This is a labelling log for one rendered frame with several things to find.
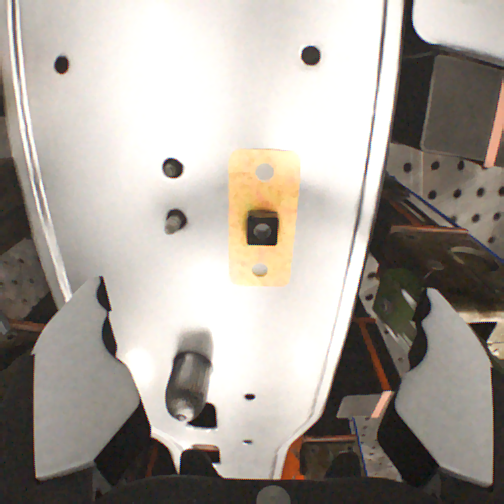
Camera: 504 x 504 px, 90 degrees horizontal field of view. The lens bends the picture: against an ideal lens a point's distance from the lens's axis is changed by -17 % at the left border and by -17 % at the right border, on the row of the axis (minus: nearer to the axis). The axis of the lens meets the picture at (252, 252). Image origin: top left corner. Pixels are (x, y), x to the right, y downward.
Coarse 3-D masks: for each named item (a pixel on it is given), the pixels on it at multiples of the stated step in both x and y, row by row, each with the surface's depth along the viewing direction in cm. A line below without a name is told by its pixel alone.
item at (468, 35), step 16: (416, 0) 11; (432, 0) 11; (448, 0) 11; (464, 0) 11; (480, 0) 11; (496, 0) 11; (416, 16) 12; (432, 16) 12; (448, 16) 11; (464, 16) 11; (480, 16) 11; (496, 16) 11; (416, 32) 12; (432, 32) 12; (448, 32) 12; (464, 32) 12; (480, 32) 12; (496, 32) 12; (432, 48) 13; (448, 48) 13; (464, 48) 12; (480, 48) 12; (496, 48) 12; (496, 64) 13
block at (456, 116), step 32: (416, 64) 16; (448, 64) 14; (480, 64) 14; (416, 96) 17; (448, 96) 15; (480, 96) 15; (416, 128) 17; (448, 128) 16; (480, 128) 16; (480, 160) 17
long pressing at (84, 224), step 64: (0, 0) 11; (64, 0) 11; (128, 0) 12; (192, 0) 12; (256, 0) 12; (320, 0) 12; (384, 0) 11; (0, 64) 12; (128, 64) 13; (192, 64) 13; (256, 64) 13; (320, 64) 13; (384, 64) 13; (64, 128) 15; (128, 128) 15; (192, 128) 15; (256, 128) 15; (320, 128) 15; (384, 128) 15; (64, 192) 17; (128, 192) 16; (192, 192) 16; (320, 192) 16; (64, 256) 19; (128, 256) 19; (192, 256) 18; (320, 256) 18; (128, 320) 21; (192, 320) 21; (256, 320) 21; (320, 320) 21; (256, 384) 24; (320, 384) 25; (256, 448) 30
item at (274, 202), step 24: (240, 168) 15; (288, 168) 15; (240, 192) 16; (264, 192) 16; (288, 192) 16; (240, 216) 17; (264, 216) 16; (288, 216) 17; (240, 240) 17; (264, 240) 16; (288, 240) 17; (240, 264) 18; (288, 264) 18
